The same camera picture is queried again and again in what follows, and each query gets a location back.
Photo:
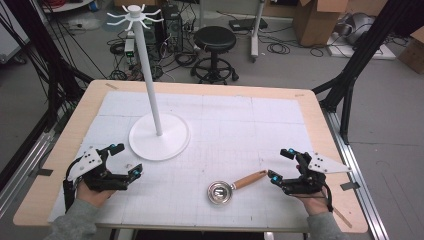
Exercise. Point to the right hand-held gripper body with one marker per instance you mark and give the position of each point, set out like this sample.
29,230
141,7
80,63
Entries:
320,165

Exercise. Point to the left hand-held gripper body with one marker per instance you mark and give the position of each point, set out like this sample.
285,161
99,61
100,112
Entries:
88,161

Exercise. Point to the white hook rack stand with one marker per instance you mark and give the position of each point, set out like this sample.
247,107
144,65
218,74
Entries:
156,141

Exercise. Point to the person's left hand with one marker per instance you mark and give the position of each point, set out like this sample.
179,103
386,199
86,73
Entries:
93,197

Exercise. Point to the person's right hand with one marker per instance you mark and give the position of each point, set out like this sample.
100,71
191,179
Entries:
315,203

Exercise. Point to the black tape piece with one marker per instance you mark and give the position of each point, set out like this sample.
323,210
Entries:
44,172
350,186

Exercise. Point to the thin wooden strip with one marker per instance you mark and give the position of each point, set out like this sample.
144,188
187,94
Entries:
342,218

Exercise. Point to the white grid mat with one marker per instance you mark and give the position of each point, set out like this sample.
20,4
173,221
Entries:
233,133

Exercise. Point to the power supply with green display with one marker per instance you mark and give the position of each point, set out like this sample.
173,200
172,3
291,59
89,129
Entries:
129,48

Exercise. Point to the white metal stand leg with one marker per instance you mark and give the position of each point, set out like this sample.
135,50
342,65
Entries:
255,33

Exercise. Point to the black computer tower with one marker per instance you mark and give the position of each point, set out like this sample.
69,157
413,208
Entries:
173,30

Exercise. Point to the large open cardboard box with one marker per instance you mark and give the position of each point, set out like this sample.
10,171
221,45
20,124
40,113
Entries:
320,23

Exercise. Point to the black flat box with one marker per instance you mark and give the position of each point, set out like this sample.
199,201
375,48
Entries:
248,24

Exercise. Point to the black round stool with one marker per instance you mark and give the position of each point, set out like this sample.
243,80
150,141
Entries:
215,38

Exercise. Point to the grey bundle on floor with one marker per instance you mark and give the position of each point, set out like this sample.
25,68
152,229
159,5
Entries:
358,28

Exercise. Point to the small cardboard box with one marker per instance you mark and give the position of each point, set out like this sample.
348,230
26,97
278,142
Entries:
413,50

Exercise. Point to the aluminium rail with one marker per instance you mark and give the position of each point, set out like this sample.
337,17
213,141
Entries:
23,170
353,166

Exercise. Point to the black metal frame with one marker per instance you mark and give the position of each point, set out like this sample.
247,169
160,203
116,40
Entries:
350,66
50,66

